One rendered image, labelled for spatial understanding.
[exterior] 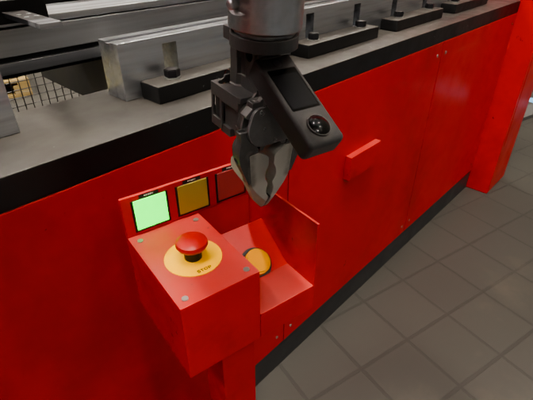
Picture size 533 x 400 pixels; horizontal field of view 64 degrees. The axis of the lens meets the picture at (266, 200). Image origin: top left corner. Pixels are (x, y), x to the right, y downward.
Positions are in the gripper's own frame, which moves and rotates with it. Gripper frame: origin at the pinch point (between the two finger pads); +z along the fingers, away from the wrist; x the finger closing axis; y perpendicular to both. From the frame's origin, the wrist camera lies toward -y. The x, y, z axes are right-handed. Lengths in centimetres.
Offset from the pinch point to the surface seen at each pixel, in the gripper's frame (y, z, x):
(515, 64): 49, 25, -168
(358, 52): 35, -1, -52
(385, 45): 36, -1, -63
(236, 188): 9.8, 4.8, -1.9
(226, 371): -2.5, 28.2, 7.6
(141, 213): 9.9, 3.5, 12.8
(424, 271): 21, 86, -97
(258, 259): 0.9, 11.2, 0.0
